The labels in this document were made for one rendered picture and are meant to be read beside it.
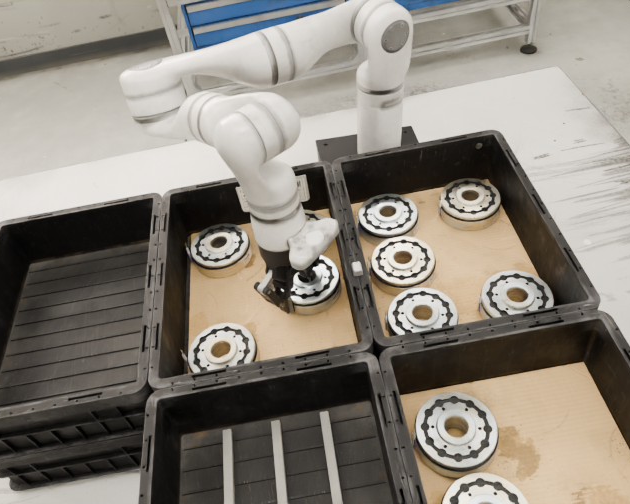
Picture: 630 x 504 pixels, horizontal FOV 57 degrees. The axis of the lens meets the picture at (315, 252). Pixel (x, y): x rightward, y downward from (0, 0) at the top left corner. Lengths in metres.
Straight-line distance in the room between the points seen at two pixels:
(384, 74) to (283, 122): 0.46
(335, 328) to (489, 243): 0.30
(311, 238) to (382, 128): 0.46
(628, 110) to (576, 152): 1.44
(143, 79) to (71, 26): 2.84
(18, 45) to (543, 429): 3.53
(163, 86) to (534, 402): 0.70
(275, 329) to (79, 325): 0.34
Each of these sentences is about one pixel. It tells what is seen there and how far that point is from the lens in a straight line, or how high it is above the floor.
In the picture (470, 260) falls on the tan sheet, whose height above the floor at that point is 0.83.
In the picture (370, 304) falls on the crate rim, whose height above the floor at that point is 0.93.
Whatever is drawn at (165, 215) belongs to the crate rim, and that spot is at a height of 0.92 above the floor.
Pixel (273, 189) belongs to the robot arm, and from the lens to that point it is 0.72.
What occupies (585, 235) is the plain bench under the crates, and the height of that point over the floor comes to 0.70.
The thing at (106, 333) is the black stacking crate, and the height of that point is 0.83.
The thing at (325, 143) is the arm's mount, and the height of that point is 0.79.
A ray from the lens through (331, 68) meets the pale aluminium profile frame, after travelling 2.89.
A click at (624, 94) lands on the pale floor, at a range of 2.96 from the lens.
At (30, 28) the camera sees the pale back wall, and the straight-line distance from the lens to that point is 3.83.
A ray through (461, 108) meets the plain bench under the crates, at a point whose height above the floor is 0.70.
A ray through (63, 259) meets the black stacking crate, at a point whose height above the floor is 0.83.
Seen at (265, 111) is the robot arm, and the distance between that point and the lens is 0.69.
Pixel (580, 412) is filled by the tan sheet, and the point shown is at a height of 0.83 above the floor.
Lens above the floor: 1.57
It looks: 47 degrees down
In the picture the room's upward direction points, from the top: 11 degrees counter-clockwise
